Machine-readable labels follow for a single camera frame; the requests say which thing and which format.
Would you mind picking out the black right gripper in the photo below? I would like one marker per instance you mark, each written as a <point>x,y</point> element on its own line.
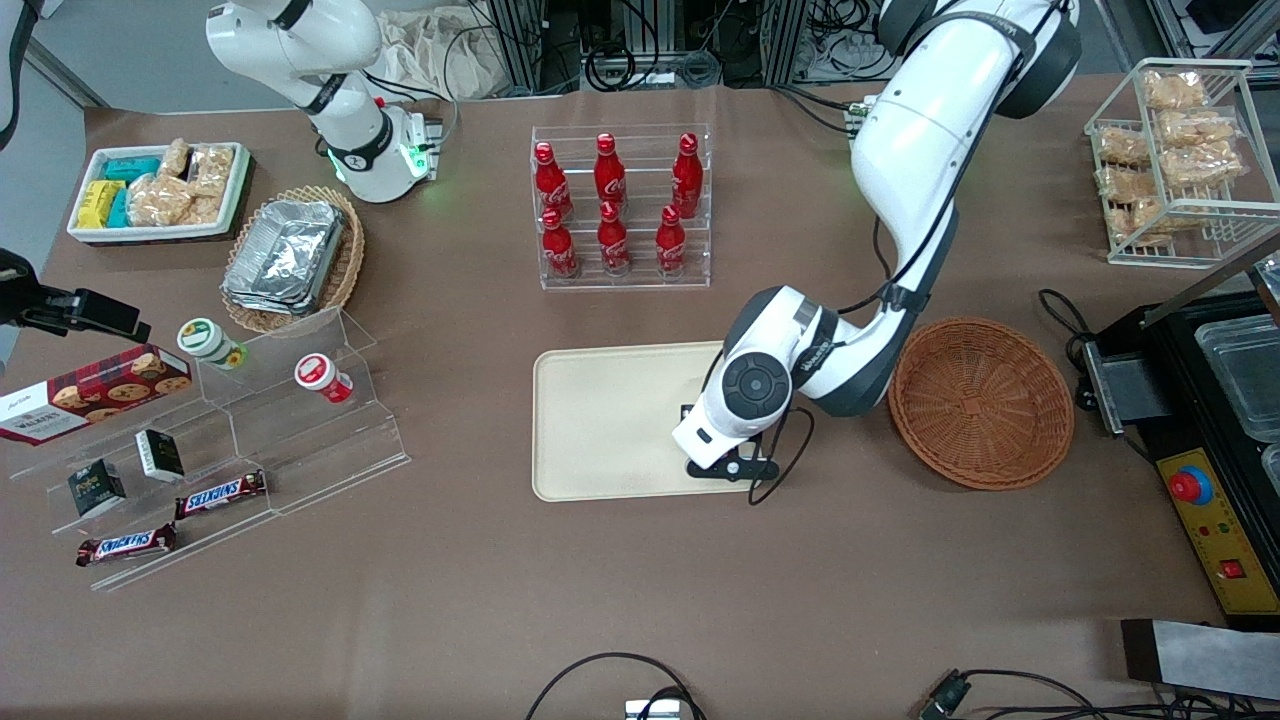
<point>40,304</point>

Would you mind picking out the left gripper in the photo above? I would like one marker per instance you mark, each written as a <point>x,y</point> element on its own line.
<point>686,410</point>

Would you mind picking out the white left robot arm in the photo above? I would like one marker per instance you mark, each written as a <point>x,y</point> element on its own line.
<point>930,150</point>

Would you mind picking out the beige plastic tray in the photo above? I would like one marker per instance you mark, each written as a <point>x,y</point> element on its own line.
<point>610,420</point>

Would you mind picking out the light wicker basket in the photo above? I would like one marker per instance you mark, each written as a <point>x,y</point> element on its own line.
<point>345,270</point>

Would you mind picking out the brown wicker basket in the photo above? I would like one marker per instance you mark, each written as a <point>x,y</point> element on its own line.
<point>985,400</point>

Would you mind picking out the white rectangular snack bin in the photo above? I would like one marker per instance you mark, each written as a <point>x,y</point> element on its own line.
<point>95,234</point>

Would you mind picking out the red tartan cookie box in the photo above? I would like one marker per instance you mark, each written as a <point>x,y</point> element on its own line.
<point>95,395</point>

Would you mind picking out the teal snack pack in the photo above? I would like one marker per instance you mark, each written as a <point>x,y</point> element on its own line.
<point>119,208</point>
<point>132,168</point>

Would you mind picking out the green lid yogurt cup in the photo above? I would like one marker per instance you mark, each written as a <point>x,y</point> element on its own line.
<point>208,342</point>

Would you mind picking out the yellow snack pack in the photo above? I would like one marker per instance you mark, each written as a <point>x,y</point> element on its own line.
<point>98,203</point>

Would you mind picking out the clear bag of crackers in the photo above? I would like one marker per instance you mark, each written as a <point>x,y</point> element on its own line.
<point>158,200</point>
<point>175,158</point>
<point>206,210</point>
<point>1155,215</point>
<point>1125,185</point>
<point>1200,165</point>
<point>1195,128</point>
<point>1173,90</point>
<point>212,170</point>
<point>1122,147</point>

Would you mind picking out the small black white box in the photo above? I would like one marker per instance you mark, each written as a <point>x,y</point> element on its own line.
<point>160,455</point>

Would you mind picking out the clear acrylic bottle rack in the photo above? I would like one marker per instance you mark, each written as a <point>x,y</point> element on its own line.
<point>640,270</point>

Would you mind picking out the stacked aluminium foil containers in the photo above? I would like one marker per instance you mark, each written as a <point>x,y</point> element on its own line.
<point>285,255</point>

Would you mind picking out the red cola bottle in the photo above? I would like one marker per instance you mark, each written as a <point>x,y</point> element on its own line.
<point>613,243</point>
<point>609,175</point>
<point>551,182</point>
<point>687,180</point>
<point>671,245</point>
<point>558,248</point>

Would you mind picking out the brown Snickers bar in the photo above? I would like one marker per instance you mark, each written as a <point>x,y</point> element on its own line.
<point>220,494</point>
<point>125,545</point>

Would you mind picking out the red lid yogurt cup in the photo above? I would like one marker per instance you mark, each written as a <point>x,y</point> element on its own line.
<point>320,376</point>

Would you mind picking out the clear acrylic stepped shelf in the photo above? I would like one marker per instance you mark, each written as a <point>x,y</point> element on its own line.
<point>300,450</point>

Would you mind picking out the silver connector box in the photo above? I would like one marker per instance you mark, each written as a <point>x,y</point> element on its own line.
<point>652,710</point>

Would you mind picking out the beige cloth bag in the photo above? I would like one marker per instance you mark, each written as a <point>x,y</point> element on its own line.
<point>430,55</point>

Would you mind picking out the black machine with metal plate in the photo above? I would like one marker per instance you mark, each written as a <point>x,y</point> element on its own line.
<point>1130,385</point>

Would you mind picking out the red emergency stop button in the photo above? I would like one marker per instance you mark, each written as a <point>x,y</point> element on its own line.
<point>1190,486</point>

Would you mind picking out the yellow control panel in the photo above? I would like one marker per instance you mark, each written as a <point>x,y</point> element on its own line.
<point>1225,540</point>

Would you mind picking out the clear plastic container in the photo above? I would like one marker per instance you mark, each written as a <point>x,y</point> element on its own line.
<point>1245,375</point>

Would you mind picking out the grey flat plate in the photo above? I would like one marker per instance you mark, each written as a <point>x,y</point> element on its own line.
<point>1210,655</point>

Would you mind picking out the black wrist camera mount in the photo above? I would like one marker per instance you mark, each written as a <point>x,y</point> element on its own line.
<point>735,470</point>

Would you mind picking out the aluminium frame post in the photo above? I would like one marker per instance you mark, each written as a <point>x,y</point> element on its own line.
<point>782,40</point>
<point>520,40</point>

